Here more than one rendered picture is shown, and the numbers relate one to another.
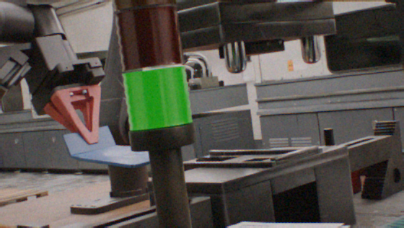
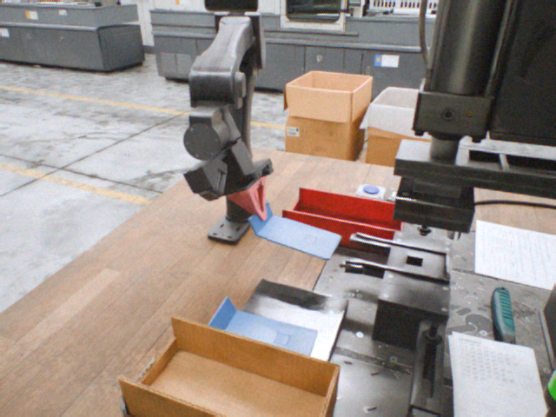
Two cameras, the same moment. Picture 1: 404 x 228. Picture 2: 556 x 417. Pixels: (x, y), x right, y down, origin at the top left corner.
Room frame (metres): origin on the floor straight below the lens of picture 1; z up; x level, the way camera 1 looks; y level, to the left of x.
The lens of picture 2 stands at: (0.29, 0.39, 1.40)
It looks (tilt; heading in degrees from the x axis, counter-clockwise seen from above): 29 degrees down; 336
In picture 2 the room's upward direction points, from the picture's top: straight up
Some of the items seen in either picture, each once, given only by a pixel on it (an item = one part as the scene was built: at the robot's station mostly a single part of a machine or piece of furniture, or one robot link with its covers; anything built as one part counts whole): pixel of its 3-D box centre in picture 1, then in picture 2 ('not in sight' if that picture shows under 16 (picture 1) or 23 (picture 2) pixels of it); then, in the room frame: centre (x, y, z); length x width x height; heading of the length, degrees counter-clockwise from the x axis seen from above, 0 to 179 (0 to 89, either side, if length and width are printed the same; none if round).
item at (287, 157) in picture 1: (296, 165); (446, 270); (0.67, -0.09, 0.98); 0.07 x 0.01 x 0.03; 135
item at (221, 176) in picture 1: (252, 167); (418, 269); (0.69, -0.05, 0.98); 0.20 x 0.10 x 0.01; 135
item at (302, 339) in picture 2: not in sight; (263, 328); (0.72, 0.22, 0.93); 0.15 x 0.07 x 0.03; 47
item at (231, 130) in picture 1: (92, 135); (7, 31); (9.92, 1.56, 0.49); 5.51 x 1.02 x 0.97; 42
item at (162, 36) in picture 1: (149, 39); not in sight; (0.41, 0.02, 1.10); 0.04 x 0.04 x 0.03
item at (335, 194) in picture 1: (257, 208); (413, 289); (0.69, -0.05, 0.94); 0.20 x 0.10 x 0.07; 135
